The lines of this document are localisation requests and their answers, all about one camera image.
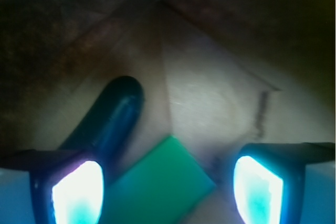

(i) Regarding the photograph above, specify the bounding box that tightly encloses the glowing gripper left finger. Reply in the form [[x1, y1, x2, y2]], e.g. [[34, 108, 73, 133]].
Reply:
[[1, 150, 104, 223]]

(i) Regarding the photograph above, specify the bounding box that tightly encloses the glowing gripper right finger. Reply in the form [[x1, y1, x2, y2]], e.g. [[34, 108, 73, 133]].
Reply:
[[233, 143, 335, 223]]

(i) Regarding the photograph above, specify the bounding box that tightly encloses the dark green plastic pickle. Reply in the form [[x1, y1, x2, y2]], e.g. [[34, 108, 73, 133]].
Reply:
[[58, 76, 144, 171]]

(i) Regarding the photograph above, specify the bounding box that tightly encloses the green foam block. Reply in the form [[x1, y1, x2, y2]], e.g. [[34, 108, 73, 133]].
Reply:
[[99, 135, 215, 223]]

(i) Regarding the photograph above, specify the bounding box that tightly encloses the brown paper bag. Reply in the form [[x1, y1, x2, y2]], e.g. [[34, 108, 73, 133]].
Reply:
[[1, 0, 335, 223]]

